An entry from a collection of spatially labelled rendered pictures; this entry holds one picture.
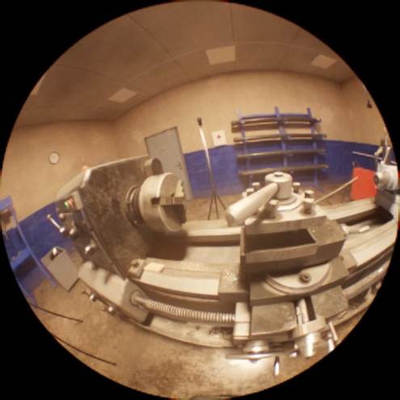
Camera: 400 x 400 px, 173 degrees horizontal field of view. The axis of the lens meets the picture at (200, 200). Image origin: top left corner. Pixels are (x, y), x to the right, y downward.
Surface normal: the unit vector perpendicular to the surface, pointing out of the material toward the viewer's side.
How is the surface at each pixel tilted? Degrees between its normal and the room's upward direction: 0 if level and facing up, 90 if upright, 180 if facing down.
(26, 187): 90
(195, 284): 36
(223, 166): 90
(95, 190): 90
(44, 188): 90
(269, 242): 0
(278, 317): 0
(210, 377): 0
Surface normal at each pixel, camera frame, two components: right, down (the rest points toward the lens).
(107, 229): 0.95, -0.11
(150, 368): -0.21, -0.92
